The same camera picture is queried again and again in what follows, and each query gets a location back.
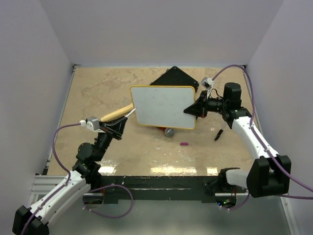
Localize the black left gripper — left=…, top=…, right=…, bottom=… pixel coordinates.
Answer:
left=94, top=116, right=127, bottom=161

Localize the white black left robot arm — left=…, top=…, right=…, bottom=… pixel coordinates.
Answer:
left=12, top=116, right=128, bottom=235

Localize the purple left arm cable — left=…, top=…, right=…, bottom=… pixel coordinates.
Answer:
left=18, top=122, right=83, bottom=235

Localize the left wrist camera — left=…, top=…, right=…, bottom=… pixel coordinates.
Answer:
left=79, top=117, right=100, bottom=132

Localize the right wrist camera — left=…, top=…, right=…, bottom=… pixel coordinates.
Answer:
left=200, top=77, right=214, bottom=90

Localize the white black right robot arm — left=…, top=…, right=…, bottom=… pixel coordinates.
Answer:
left=184, top=82, right=291, bottom=198

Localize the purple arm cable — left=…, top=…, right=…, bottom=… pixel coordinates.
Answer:
left=18, top=122, right=83, bottom=235
left=212, top=64, right=313, bottom=198

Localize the black ribbed carrying case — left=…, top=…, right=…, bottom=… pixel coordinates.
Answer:
left=150, top=66, right=200, bottom=92

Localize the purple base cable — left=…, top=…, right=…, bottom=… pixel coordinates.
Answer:
left=82, top=183, right=134, bottom=217
left=219, top=190, right=250, bottom=211

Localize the white marker pen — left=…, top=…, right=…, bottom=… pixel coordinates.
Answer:
left=125, top=108, right=136, bottom=118

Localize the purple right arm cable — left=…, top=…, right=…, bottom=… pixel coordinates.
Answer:
left=212, top=64, right=313, bottom=198

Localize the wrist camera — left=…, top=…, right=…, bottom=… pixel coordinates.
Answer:
left=79, top=117, right=100, bottom=132
left=200, top=77, right=214, bottom=90

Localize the yellow framed whiteboard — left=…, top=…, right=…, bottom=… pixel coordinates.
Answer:
left=130, top=85, right=196, bottom=130

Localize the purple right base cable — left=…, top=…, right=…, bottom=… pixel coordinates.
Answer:
left=219, top=190, right=250, bottom=211

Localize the red glitter microphone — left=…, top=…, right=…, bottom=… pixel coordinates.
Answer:
left=159, top=127, right=175, bottom=138

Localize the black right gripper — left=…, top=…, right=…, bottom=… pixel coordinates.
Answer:
left=184, top=90, right=228, bottom=118

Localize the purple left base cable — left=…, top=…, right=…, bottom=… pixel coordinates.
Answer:
left=82, top=183, right=134, bottom=217

